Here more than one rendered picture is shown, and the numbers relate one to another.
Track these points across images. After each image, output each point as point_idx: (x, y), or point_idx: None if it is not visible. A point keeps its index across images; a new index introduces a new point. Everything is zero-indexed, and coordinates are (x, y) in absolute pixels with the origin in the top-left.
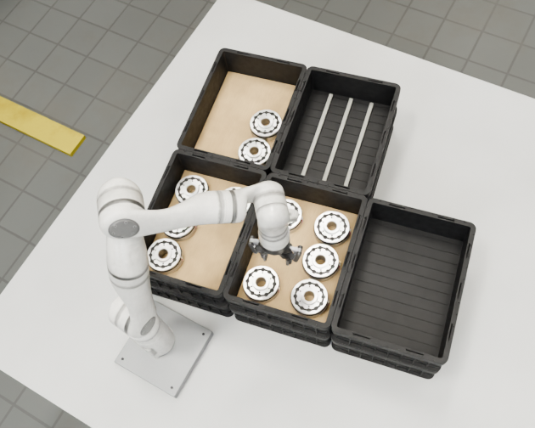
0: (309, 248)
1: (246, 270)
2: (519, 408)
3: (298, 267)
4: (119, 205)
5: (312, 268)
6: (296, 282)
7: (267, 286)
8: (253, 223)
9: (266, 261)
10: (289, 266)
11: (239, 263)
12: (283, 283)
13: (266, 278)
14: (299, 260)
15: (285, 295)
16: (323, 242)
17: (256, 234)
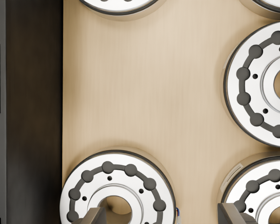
0: (240, 51)
1: (63, 163)
2: None
3: (211, 113)
4: None
5: (270, 122)
6: (219, 162)
7: (141, 222)
8: (3, 34)
9: (110, 123)
10: (182, 118)
11: (12, 213)
12: (179, 175)
13: (127, 196)
14: (207, 90)
15: (198, 211)
16: None
17: (47, 54)
